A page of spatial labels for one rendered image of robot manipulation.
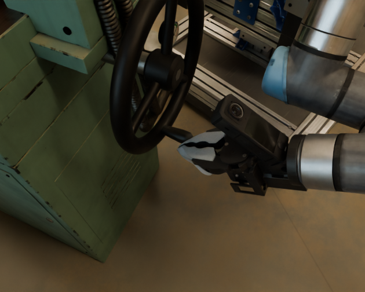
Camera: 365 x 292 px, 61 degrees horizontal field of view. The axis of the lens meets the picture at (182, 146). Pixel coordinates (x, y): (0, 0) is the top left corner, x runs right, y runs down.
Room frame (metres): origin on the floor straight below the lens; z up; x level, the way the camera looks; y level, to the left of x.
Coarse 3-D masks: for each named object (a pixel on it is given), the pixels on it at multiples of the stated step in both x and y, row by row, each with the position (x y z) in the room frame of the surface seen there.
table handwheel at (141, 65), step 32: (160, 0) 0.35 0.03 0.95; (192, 0) 0.46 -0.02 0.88; (128, 32) 0.31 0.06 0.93; (192, 32) 0.48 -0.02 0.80; (128, 64) 0.28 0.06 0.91; (160, 64) 0.36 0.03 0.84; (192, 64) 0.46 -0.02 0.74; (128, 96) 0.26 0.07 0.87; (128, 128) 0.25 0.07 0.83; (160, 128) 0.34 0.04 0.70
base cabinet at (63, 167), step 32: (96, 96) 0.45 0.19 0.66; (64, 128) 0.36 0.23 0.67; (96, 128) 0.42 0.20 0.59; (32, 160) 0.28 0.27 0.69; (64, 160) 0.32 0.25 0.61; (96, 160) 0.39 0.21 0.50; (128, 160) 0.48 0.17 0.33; (0, 192) 0.33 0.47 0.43; (32, 192) 0.25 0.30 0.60; (64, 192) 0.28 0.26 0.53; (96, 192) 0.35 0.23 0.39; (128, 192) 0.44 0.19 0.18; (32, 224) 0.35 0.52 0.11; (64, 224) 0.25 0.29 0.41; (96, 224) 0.30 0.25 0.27; (96, 256) 0.25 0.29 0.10
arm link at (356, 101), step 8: (360, 72) 0.31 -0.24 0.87; (352, 80) 0.29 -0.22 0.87; (360, 80) 0.29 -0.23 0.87; (352, 88) 0.28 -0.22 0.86; (360, 88) 0.28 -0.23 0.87; (344, 96) 0.28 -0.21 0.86; (352, 96) 0.27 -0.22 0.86; (360, 96) 0.27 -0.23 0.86; (344, 104) 0.27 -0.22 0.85; (352, 104) 0.27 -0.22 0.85; (360, 104) 0.26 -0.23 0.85; (336, 112) 0.27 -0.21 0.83; (344, 112) 0.26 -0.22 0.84; (352, 112) 0.26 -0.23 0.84; (360, 112) 0.26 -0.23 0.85; (336, 120) 0.27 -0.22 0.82; (344, 120) 0.26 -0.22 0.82; (352, 120) 0.26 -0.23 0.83; (360, 120) 0.25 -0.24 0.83; (360, 128) 0.24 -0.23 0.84
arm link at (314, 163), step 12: (300, 144) 0.22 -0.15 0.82; (312, 144) 0.21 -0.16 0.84; (324, 144) 0.21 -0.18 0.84; (300, 156) 0.20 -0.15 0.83; (312, 156) 0.20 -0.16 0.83; (324, 156) 0.19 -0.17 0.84; (300, 168) 0.19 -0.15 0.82; (312, 168) 0.19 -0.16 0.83; (324, 168) 0.18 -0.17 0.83; (300, 180) 0.18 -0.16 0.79; (312, 180) 0.18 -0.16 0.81; (324, 180) 0.17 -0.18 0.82
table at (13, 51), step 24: (0, 0) 0.42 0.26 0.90; (0, 24) 0.37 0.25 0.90; (24, 24) 0.38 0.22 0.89; (120, 24) 0.42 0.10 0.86; (0, 48) 0.33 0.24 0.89; (24, 48) 0.36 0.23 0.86; (48, 48) 0.36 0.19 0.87; (72, 48) 0.35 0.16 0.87; (96, 48) 0.36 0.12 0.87; (0, 72) 0.31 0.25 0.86
